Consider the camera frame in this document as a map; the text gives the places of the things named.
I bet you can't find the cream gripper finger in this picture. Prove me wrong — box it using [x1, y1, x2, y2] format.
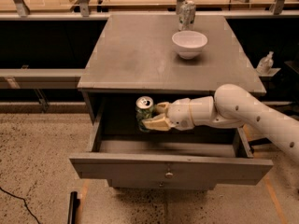
[154, 102, 170, 114]
[142, 114, 174, 132]

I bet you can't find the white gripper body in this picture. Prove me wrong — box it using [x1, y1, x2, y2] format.
[167, 98, 194, 131]

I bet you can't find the crushed green soda can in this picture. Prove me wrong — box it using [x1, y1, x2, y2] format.
[135, 96, 154, 133]

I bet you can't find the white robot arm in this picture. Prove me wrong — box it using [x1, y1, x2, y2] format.
[142, 84, 299, 162]

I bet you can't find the open grey top drawer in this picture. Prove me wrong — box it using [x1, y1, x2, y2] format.
[68, 97, 274, 187]

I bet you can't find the grey wooden drawer cabinet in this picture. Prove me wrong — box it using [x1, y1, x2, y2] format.
[77, 13, 267, 191]

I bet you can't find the brass top drawer knob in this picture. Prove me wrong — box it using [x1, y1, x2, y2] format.
[164, 170, 174, 179]

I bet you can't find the lower drawer with knob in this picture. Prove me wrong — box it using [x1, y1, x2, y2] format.
[107, 179, 216, 190]

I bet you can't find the white silver crushed can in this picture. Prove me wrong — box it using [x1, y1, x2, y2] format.
[178, 1, 196, 31]

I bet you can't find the white ceramic bowl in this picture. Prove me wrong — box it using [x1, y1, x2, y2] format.
[172, 31, 207, 60]

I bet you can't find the clear hand sanitizer bottle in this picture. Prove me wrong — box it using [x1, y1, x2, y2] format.
[256, 51, 274, 75]

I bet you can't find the black bar on floor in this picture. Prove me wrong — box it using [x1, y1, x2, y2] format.
[67, 191, 78, 224]

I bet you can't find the black floor cable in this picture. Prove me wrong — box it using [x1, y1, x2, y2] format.
[0, 187, 41, 224]

